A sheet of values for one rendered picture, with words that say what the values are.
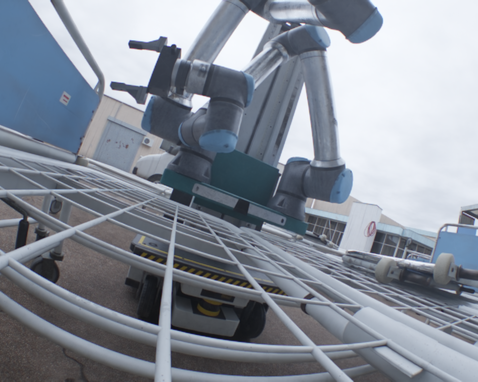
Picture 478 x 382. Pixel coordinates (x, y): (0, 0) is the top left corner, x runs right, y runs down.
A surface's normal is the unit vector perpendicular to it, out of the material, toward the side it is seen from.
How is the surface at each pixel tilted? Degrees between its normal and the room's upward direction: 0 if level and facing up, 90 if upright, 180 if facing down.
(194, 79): 123
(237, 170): 90
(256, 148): 90
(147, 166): 90
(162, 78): 90
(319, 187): 128
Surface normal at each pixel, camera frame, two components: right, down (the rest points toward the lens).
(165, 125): 0.19, 0.58
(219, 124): 0.00, 0.04
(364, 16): 0.06, 0.75
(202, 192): 0.29, 0.02
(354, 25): -0.29, 0.94
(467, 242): -0.90, -0.35
